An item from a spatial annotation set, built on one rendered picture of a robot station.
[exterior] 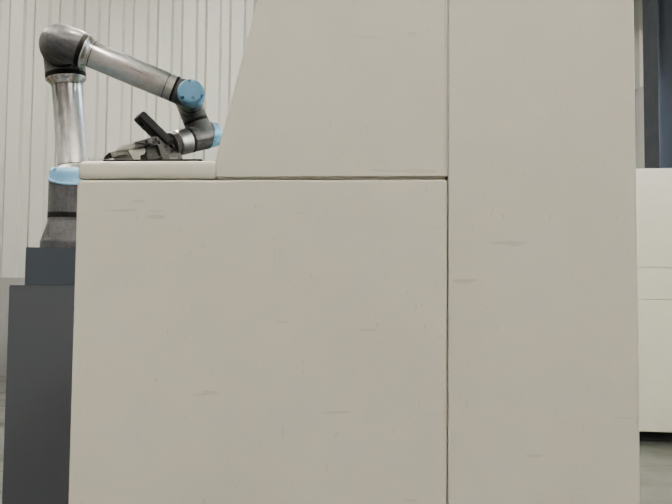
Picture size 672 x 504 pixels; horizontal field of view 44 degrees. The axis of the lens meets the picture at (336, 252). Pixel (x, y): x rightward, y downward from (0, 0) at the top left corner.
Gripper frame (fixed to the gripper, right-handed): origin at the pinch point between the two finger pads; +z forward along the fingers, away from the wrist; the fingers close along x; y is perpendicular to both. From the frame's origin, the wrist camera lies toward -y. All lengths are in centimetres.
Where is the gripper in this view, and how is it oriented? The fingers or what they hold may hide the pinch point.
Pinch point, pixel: (112, 151)
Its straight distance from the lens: 240.7
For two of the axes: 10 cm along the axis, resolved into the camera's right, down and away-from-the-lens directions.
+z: -7.1, 2.9, -6.4
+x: -6.2, 1.5, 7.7
